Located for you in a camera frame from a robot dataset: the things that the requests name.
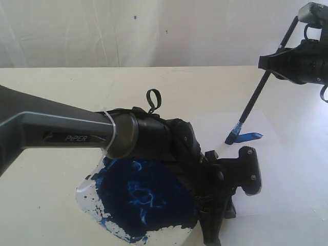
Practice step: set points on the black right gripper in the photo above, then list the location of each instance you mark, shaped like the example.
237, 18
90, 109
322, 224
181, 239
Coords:
307, 63

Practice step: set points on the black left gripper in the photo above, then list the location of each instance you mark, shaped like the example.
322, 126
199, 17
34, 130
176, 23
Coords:
209, 179

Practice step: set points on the white paper sheet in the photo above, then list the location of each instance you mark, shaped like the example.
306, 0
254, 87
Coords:
283, 191

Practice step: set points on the black paintbrush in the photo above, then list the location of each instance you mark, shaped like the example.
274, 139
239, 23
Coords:
234, 136

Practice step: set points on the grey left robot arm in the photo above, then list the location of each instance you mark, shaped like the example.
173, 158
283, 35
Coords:
28, 122

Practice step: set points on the white square paint plate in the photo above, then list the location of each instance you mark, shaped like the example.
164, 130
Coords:
139, 202

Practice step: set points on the white zip tie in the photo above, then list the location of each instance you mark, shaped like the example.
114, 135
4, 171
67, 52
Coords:
112, 133

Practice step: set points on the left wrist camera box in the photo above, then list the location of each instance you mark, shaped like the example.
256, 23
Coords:
250, 171

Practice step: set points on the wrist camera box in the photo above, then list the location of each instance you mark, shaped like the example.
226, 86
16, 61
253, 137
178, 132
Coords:
314, 14
250, 171

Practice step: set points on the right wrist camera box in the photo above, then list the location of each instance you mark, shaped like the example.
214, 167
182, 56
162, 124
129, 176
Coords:
314, 14

